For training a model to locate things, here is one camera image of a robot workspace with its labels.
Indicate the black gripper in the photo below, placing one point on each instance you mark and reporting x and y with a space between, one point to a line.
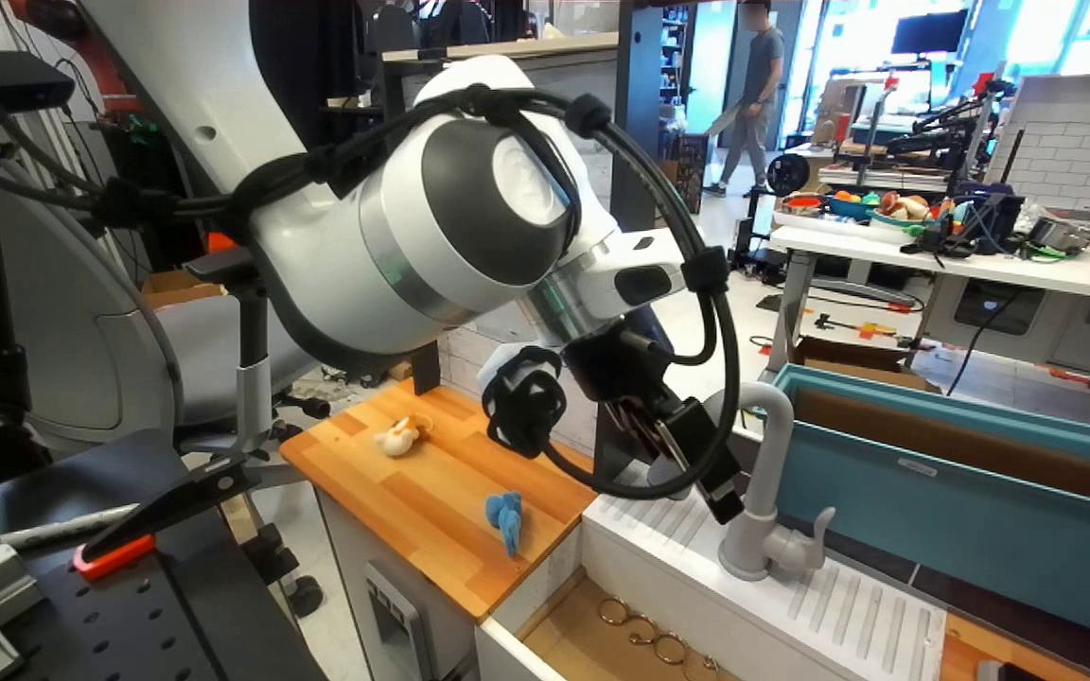
627 361

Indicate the grey toy sink faucet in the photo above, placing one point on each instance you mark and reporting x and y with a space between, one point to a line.
758 503

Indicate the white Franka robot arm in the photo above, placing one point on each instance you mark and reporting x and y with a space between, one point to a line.
318 251

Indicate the white toy kitchen sink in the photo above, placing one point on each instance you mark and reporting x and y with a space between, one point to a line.
746 617

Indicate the blue toy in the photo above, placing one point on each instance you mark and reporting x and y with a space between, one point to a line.
505 516

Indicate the wooden kitchen countertop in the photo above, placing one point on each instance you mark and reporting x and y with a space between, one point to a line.
433 484

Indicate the small tan object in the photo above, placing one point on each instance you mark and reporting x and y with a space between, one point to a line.
399 437

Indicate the teal planter box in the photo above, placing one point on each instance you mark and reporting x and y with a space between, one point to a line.
948 503

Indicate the white toy kitchen cabinet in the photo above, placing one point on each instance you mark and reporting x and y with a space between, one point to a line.
367 579

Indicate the white work table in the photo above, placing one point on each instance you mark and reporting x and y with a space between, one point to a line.
948 260

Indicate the person in grey shirt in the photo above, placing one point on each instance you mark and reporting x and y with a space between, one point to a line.
758 76

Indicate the black computer monitor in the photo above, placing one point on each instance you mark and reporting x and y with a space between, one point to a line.
929 33

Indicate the white brick pattern panel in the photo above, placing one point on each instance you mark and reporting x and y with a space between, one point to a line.
1075 136

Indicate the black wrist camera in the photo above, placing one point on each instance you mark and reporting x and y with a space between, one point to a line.
522 402

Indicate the grey camera stand pole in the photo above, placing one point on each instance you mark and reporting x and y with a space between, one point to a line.
251 366

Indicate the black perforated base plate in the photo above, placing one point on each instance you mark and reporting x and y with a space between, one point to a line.
130 617

